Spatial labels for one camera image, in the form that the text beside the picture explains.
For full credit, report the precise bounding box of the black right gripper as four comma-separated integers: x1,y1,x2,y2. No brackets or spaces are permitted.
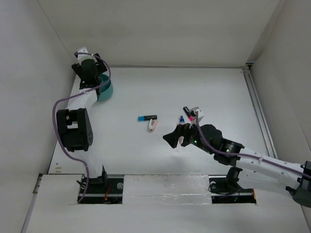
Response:
163,118,214,155

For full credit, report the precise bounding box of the orange pen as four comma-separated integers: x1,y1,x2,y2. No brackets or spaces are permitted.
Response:
178,136,184,146

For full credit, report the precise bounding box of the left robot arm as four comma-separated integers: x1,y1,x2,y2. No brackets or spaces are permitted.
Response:
52,47,112,193

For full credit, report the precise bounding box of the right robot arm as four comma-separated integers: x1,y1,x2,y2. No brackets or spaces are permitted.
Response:
163,124,311,207

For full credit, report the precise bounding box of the pink cap black highlighter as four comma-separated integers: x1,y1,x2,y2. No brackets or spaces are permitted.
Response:
183,106,194,122

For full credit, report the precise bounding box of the teal round desk organizer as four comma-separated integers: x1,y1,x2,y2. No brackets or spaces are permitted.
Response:
98,74,113,102

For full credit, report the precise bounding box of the blue cap black highlighter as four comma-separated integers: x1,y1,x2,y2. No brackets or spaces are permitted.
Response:
138,115,157,121

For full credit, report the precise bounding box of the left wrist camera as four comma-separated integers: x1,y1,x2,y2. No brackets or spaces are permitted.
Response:
74,47,88,58

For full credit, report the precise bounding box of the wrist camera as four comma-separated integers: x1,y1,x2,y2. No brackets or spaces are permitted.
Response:
190,107,204,121
74,47,88,58

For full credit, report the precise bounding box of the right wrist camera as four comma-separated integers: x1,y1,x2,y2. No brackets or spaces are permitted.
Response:
190,107,204,121

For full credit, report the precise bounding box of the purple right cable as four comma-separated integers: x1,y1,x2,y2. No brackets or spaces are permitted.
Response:
196,111,311,179

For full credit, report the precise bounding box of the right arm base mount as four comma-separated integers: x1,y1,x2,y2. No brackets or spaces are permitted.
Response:
208,167,257,204

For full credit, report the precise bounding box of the aluminium rail right side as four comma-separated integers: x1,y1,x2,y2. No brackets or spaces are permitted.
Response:
243,63,298,195

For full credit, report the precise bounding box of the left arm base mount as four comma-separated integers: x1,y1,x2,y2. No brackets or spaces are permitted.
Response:
79,176,124,204

